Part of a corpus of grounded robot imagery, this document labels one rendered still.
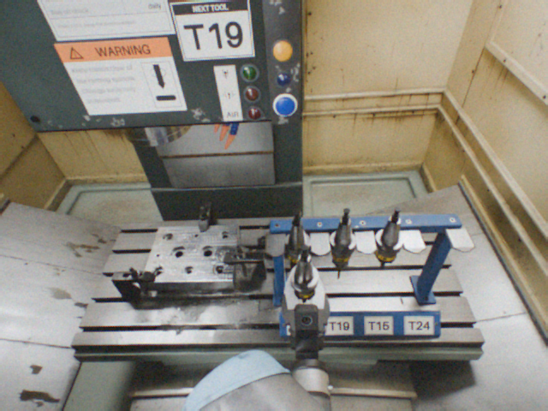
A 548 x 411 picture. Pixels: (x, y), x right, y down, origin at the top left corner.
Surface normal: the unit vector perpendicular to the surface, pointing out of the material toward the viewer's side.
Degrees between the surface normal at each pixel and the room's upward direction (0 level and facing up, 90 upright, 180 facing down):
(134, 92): 90
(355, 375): 7
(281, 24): 90
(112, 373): 0
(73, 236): 24
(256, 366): 29
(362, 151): 90
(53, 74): 90
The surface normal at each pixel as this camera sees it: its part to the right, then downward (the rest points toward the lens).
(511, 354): -0.47, -0.62
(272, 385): 0.26, -0.87
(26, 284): 0.34, -0.65
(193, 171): -0.04, 0.71
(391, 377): 0.05, -0.69
